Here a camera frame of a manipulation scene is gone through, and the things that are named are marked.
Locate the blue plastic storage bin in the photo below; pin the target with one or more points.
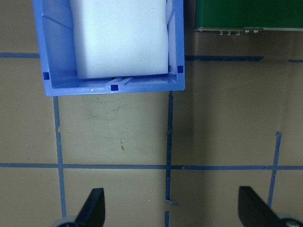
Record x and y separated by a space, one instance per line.
56 47

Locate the green conveyor belt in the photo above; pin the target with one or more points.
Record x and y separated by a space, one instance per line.
248 14

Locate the white foam pad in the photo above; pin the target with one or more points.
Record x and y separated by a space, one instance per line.
118 37

